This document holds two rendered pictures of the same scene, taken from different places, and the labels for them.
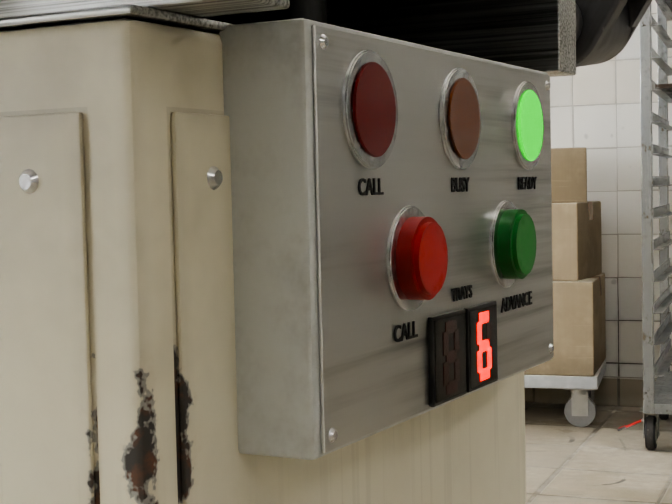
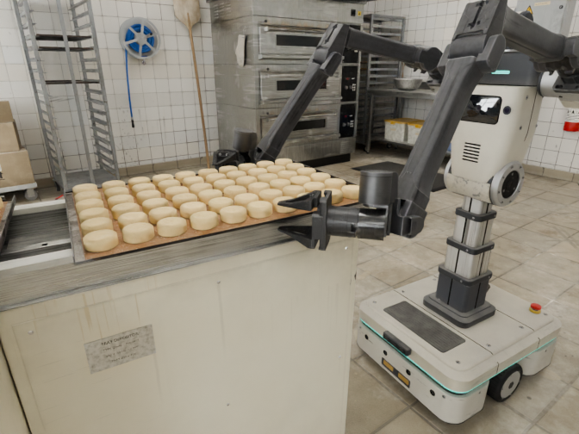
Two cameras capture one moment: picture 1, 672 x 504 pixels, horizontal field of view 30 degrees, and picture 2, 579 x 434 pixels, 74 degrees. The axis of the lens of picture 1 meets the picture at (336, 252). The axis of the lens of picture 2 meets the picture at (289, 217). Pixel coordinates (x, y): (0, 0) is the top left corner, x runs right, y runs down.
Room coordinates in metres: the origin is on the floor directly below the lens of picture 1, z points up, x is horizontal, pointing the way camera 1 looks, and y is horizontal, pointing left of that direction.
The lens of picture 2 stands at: (0.06, 0.83, 1.17)
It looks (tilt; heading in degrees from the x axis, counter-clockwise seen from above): 21 degrees down; 303
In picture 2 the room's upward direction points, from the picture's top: straight up
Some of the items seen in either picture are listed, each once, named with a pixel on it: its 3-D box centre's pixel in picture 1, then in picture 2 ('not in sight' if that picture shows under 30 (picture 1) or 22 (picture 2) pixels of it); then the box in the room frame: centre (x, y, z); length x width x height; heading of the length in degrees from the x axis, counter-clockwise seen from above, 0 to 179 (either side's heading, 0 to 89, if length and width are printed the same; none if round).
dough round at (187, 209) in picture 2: not in sight; (193, 210); (0.60, 0.33, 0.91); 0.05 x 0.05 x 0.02
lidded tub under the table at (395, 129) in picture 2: not in sight; (403, 129); (1.65, -4.63, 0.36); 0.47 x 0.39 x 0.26; 66
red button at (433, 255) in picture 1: (413, 258); not in sight; (0.45, -0.03, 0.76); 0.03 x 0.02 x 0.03; 152
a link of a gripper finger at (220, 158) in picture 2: not in sight; (221, 166); (0.79, 0.04, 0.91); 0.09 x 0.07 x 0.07; 108
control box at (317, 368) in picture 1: (423, 226); not in sight; (0.50, -0.04, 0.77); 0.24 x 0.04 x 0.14; 152
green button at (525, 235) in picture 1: (508, 244); not in sight; (0.54, -0.07, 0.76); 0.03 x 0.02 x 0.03; 152
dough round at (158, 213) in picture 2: not in sight; (163, 215); (0.62, 0.39, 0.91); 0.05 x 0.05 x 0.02
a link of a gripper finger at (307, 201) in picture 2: not in sight; (301, 211); (0.41, 0.23, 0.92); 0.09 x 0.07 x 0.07; 18
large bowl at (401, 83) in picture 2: not in sight; (407, 84); (1.66, -4.61, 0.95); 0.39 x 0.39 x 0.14
